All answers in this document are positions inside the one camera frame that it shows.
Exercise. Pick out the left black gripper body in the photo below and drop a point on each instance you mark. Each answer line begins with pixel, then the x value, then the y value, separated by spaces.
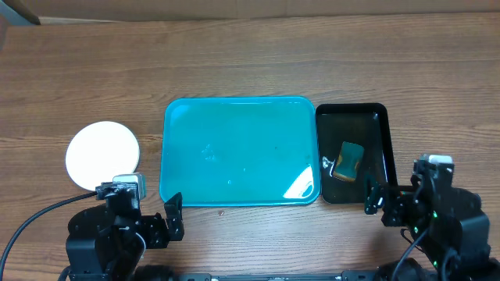
pixel 152 231

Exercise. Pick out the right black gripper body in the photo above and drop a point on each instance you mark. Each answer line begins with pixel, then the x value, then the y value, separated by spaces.
pixel 397 213

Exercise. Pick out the green yellow sponge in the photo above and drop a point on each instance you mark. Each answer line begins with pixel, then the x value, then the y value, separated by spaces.
pixel 348 161

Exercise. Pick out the white plate with sauce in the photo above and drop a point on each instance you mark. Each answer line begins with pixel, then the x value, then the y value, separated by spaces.
pixel 99 152

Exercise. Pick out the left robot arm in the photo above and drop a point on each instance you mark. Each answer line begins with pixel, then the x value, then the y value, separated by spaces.
pixel 107 242

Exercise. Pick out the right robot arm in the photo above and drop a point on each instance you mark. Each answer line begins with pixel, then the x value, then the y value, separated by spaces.
pixel 449 230

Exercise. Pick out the black rectangular tray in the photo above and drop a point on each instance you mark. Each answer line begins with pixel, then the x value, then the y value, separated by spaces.
pixel 365 124

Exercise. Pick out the teal plastic tray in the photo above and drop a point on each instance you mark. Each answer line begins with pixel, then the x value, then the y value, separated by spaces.
pixel 240 152

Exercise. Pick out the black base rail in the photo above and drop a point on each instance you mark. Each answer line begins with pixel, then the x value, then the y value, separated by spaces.
pixel 348 275

